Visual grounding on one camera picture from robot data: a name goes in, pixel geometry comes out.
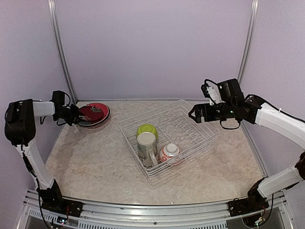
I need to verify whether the white red teal plate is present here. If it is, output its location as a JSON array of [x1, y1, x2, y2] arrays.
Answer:
[[78, 113, 111, 127]]

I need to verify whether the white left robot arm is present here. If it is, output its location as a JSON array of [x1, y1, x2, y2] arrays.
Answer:
[[4, 99, 81, 212]]

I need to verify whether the right aluminium frame post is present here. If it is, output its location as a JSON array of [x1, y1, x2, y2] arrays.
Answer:
[[237, 0, 259, 84]]

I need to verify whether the front aluminium rail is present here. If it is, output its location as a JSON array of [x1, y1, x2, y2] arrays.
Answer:
[[16, 190, 295, 229]]

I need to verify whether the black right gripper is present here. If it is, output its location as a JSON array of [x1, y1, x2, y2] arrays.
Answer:
[[189, 101, 236, 123]]

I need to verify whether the small black plate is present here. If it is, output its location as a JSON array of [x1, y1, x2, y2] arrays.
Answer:
[[80, 103, 110, 122]]

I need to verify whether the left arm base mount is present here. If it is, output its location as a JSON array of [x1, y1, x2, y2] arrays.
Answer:
[[36, 180, 83, 218]]

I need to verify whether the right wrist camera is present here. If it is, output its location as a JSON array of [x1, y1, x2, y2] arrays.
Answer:
[[201, 79, 223, 105]]

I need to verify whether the lime green bowl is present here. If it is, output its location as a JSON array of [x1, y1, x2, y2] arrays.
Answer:
[[136, 124, 158, 139]]

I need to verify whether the red white floral bowl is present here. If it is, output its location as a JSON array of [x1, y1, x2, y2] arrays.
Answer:
[[159, 143, 182, 166]]

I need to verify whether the left aluminium frame post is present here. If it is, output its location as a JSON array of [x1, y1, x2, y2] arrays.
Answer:
[[48, 0, 78, 103]]

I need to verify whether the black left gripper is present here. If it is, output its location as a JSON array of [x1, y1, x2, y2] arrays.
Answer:
[[53, 104, 84, 126]]

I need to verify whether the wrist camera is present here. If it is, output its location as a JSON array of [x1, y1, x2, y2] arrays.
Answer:
[[201, 79, 223, 105], [51, 90, 65, 107]]

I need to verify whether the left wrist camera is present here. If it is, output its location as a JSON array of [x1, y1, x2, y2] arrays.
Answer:
[[51, 90, 65, 107]]

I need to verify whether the white wire dish rack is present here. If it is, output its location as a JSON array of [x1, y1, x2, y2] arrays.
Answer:
[[118, 100, 220, 180]]

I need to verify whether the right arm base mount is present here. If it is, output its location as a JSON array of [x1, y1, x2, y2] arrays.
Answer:
[[227, 184, 269, 217]]

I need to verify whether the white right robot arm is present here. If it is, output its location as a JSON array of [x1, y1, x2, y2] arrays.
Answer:
[[188, 94, 305, 212]]

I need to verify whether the pink polka dot plate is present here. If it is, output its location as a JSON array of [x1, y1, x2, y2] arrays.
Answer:
[[82, 122, 109, 129]]

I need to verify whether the tall patterned mug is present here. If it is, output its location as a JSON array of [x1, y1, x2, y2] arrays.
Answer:
[[137, 132, 158, 167]]

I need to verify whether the aluminium frame post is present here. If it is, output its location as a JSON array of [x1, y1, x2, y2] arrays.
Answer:
[[237, 0, 259, 84], [48, 0, 78, 103]]

